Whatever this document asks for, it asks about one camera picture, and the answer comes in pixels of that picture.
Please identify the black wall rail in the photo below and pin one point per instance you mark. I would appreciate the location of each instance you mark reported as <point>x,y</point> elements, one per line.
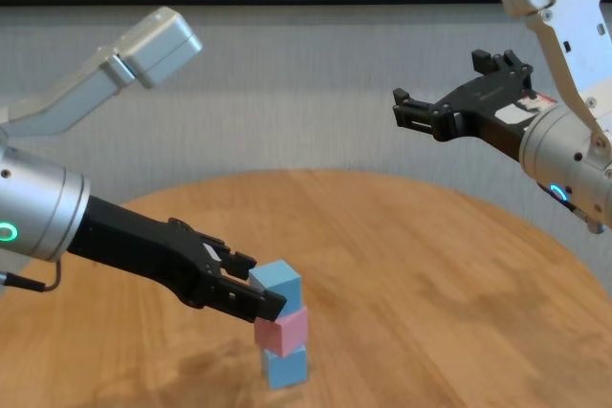
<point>239,0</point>

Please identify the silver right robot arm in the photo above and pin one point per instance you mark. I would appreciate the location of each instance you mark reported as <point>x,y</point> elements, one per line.
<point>569,159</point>

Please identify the pink wooden cube block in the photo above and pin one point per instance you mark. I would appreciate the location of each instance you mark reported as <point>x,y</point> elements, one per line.
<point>282,334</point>

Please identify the blue wooden cube block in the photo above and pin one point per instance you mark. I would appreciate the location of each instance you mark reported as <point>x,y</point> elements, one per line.
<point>282,284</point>
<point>285,370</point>

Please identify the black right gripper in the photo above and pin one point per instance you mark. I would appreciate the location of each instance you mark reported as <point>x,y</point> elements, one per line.
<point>487,107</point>

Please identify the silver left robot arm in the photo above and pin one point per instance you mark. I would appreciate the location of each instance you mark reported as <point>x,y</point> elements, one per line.
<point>38,207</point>

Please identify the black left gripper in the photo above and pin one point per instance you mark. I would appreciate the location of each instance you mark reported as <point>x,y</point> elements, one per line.
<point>143,250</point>

